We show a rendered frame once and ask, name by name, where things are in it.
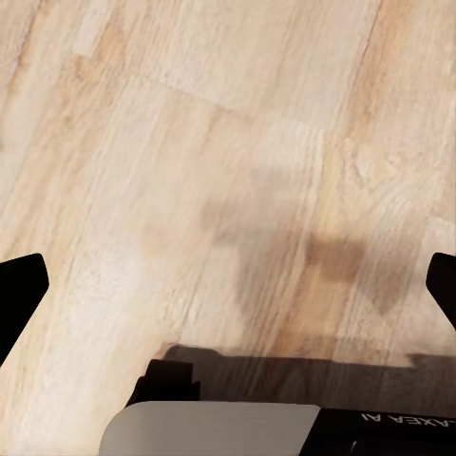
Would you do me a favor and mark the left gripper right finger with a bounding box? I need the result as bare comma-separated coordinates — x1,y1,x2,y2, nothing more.
426,252,456,330

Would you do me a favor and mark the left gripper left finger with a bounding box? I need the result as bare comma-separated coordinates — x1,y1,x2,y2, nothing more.
0,253,49,368

